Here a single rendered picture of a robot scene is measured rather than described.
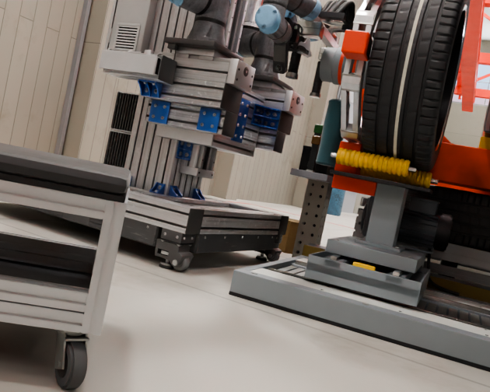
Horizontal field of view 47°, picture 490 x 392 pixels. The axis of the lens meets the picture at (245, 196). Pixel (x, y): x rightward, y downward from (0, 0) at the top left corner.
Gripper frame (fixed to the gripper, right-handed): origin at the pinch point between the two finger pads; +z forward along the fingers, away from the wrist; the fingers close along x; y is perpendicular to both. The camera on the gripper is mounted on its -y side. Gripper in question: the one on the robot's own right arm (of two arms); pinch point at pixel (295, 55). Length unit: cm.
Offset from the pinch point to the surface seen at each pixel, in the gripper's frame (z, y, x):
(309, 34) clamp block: -2.4, 7.2, -4.2
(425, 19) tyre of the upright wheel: -13.6, 12.6, -43.0
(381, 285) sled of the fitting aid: -12, -70, -47
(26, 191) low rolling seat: -127, -54, -7
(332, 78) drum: 13.2, -3.9, -11.3
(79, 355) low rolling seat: -121, -77, -17
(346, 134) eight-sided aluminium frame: 5.0, -24.2, -22.6
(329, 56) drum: 10.8, 3.7, -9.0
